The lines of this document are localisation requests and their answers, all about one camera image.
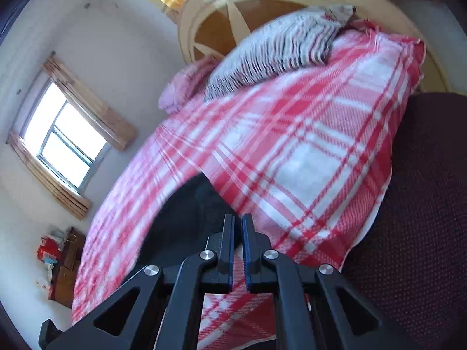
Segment person's dark maroon clothing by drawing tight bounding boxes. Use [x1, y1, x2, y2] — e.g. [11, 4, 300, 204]
[343, 91, 467, 350]

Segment beige curtain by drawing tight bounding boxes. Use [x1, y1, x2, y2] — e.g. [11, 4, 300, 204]
[42, 53, 137, 152]
[6, 130, 92, 221]

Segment grey striped pillow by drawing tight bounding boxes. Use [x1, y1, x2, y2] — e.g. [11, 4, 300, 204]
[203, 4, 356, 103]

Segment black pants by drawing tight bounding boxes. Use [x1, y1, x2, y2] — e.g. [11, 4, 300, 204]
[137, 173, 243, 270]

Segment cream wooden headboard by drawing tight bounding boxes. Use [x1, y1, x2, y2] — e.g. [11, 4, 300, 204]
[177, 0, 451, 93]

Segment red bag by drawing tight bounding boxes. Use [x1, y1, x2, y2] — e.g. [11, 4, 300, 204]
[36, 237, 62, 261]

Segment window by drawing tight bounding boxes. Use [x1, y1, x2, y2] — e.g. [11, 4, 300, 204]
[22, 80, 112, 192]

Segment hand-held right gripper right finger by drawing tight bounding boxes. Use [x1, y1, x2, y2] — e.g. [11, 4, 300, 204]
[241, 213, 420, 350]

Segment pink folded blanket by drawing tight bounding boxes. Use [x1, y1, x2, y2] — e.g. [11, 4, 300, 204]
[158, 55, 216, 114]

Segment red plaid blanket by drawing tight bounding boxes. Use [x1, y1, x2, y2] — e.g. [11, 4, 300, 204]
[71, 29, 427, 350]

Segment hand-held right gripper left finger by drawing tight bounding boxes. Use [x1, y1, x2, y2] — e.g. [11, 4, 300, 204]
[46, 214, 235, 350]

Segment wooden desk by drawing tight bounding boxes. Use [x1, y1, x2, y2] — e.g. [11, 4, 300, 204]
[47, 226, 87, 310]

